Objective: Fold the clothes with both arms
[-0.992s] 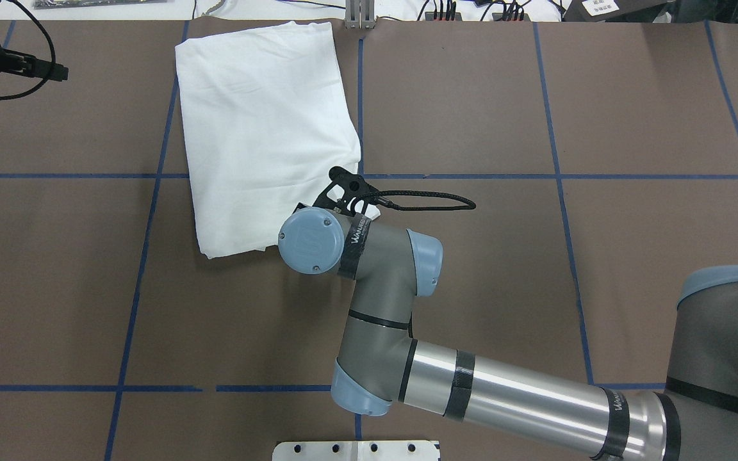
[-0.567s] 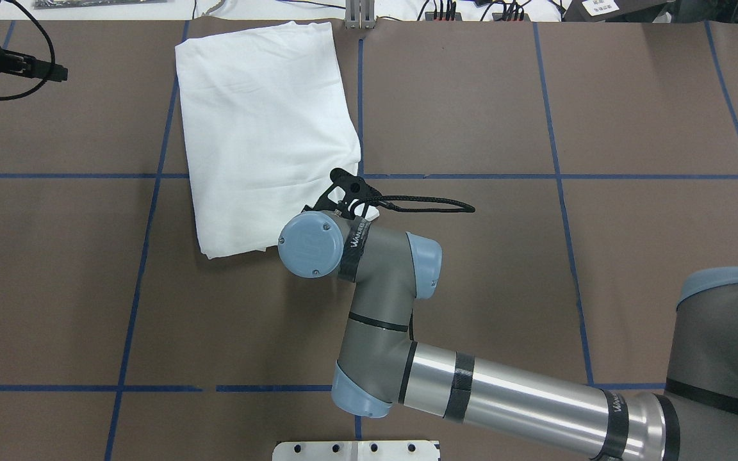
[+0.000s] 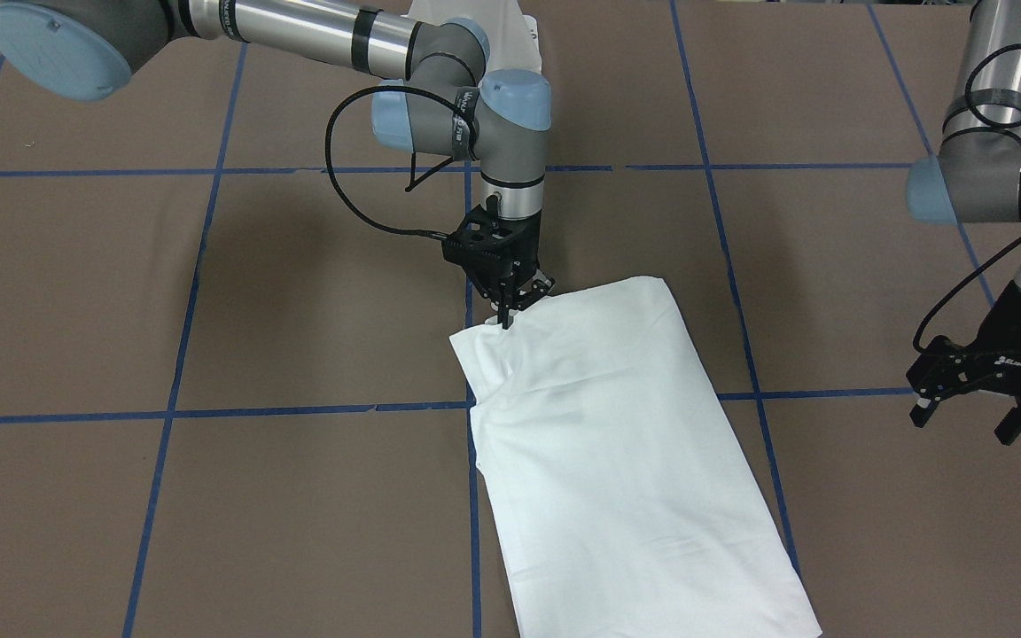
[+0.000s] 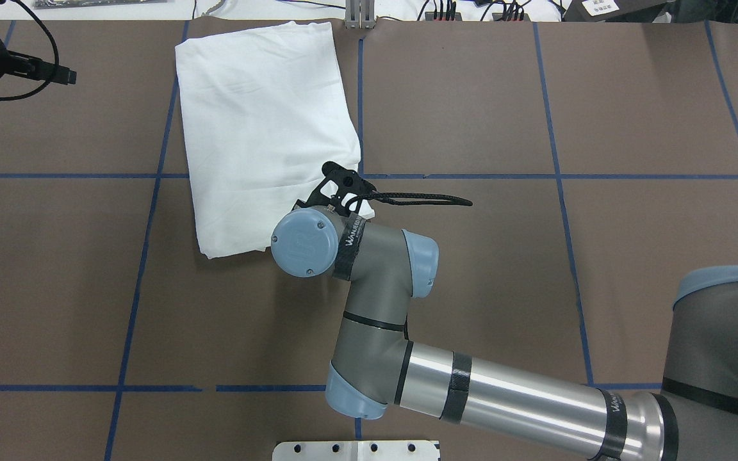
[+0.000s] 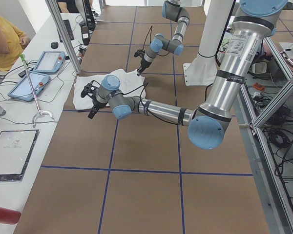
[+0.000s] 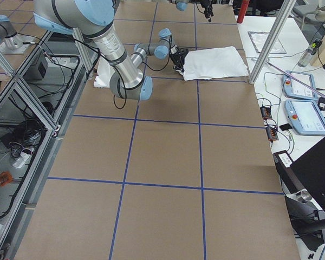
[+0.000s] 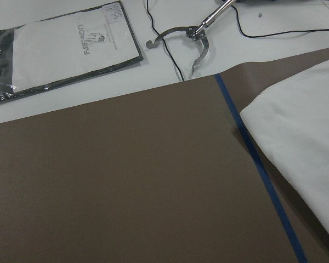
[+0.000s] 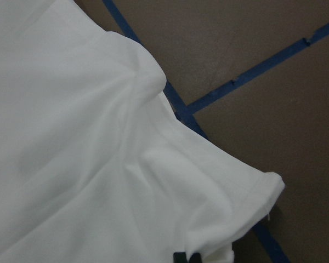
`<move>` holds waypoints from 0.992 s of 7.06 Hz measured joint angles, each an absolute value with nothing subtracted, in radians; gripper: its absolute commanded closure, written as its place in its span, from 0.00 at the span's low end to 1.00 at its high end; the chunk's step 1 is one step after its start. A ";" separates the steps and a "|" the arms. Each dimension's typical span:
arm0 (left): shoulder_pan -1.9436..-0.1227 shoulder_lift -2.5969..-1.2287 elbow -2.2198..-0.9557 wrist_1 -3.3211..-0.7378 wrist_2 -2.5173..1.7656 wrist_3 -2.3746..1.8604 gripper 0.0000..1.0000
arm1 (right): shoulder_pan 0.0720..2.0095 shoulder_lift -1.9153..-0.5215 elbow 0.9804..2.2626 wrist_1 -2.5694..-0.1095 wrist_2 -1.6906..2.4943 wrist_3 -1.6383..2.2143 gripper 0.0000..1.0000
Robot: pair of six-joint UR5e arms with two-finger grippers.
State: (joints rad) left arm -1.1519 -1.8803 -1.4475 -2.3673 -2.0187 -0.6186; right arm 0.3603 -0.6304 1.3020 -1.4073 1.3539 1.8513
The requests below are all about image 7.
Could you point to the silver reacher grabber tool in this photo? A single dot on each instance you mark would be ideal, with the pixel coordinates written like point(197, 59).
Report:
point(195, 33)

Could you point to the white long-sleeve printed shirt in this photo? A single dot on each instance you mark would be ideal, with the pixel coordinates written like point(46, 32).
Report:
point(289, 121)

